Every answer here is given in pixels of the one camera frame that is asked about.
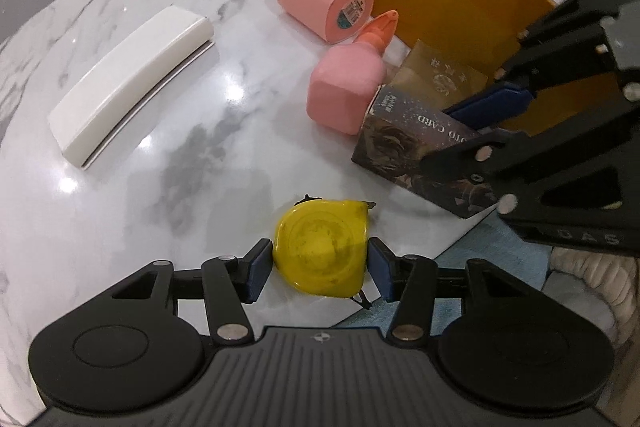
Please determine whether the pink square bottle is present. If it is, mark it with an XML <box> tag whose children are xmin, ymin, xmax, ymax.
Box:
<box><xmin>306</xmin><ymin>10</ymin><xmax>400</xmax><ymax>136</ymax></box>

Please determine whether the yellow tape measure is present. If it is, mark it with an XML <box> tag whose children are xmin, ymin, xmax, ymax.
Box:
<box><xmin>272</xmin><ymin>195</ymin><xmax>377</xmax><ymax>311</ymax></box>

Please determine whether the dark card box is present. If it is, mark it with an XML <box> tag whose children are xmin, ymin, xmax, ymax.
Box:
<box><xmin>351</xmin><ymin>84</ymin><xmax>502</xmax><ymax>221</ymax></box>

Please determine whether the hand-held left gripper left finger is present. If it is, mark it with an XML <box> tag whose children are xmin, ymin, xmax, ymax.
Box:
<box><xmin>107</xmin><ymin>238</ymin><xmax>274</xmax><ymax>344</ymax></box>

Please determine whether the beige knit clothing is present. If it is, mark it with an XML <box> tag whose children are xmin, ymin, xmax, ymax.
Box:
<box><xmin>546</xmin><ymin>246</ymin><xmax>640</xmax><ymax>350</ymax></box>

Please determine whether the gold box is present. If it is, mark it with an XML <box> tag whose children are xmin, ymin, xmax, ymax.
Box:
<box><xmin>384</xmin><ymin>39</ymin><xmax>489</xmax><ymax>114</ymax></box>

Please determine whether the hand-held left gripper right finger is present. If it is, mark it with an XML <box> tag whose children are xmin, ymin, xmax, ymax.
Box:
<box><xmin>367</xmin><ymin>237</ymin><xmax>537</xmax><ymax>344</ymax></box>

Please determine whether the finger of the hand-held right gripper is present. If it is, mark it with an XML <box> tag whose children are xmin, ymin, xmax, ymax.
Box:
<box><xmin>444</xmin><ymin>0</ymin><xmax>622</xmax><ymax>130</ymax></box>
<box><xmin>419</xmin><ymin>104</ymin><xmax>640</xmax><ymax>256</ymax></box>

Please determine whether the long white box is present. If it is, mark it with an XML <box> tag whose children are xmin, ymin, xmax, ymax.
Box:
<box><xmin>47</xmin><ymin>4</ymin><xmax>217</xmax><ymax>170</ymax></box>

